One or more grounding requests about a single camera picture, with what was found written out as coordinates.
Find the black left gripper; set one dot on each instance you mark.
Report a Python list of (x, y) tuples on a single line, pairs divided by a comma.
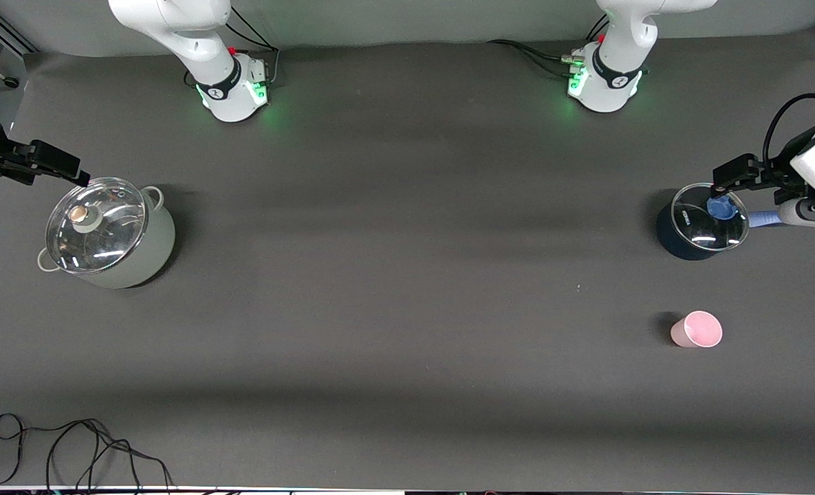
[(783, 170)]

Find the pink cup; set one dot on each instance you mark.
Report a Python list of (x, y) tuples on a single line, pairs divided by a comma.
[(696, 330)]

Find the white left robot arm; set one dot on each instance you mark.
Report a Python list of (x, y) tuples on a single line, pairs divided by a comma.
[(620, 41)]

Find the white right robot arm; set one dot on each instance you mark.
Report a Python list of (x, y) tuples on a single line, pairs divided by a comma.
[(187, 34)]

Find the glass saucepan lid blue knob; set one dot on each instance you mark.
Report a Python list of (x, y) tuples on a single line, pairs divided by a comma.
[(703, 227)]

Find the dark blue saucepan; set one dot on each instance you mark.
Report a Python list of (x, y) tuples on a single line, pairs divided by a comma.
[(675, 240)]

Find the glass pot lid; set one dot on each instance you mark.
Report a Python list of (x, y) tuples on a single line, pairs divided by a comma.
[(104, 240)]

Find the grey-green cooking pot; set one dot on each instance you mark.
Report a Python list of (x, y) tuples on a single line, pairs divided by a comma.
[(153, 254)]

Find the dark grey table mat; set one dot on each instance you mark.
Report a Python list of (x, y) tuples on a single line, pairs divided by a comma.
[(407, 309)]

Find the black frame rail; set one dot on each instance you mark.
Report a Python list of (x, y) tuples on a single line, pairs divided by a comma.
[(8, 31)]

